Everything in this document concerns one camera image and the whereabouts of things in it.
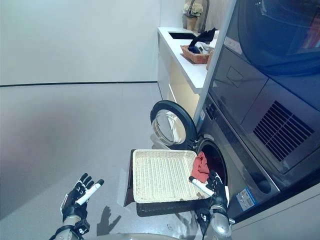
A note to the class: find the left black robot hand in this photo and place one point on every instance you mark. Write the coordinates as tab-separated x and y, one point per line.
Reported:
71	205

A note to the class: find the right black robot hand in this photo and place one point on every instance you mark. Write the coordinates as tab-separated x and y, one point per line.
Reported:
218	197

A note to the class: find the red cloth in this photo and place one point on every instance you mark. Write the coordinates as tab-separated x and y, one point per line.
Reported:
200	166

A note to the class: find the front-load washing machine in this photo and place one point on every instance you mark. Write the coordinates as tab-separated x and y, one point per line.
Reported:
287	220

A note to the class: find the blue energy label sticker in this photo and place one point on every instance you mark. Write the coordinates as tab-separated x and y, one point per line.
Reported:
246	197

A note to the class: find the dark brown wooden stool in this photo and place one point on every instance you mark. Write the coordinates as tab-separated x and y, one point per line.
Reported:
160	208

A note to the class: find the white wicker basket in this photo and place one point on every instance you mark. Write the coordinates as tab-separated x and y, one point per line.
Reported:
162	175

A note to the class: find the silver robot torso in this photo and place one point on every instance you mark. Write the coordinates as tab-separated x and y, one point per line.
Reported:
140	237

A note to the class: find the small blue white sticker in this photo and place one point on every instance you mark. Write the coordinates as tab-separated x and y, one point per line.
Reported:
202	116

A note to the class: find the round glass washer door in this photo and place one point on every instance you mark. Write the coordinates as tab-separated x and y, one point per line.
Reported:
167	125

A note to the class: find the dark grey stacked dryer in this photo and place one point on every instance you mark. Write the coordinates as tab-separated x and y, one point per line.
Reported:
275	87

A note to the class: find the brown wicker basket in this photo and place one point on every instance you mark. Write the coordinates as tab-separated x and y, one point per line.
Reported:
210	60
196	58

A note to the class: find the white counter cabinet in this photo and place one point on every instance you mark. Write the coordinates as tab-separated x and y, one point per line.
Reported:
175	65

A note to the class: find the small white cloth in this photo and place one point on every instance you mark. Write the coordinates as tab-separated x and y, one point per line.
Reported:
203	47

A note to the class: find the dark blue cloth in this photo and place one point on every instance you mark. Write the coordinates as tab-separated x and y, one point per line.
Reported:
203	37

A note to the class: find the black countertop sink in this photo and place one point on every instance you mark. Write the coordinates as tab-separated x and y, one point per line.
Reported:
182	35

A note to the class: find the dried flowers in beige vase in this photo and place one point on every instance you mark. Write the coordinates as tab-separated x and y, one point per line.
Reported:
193	12

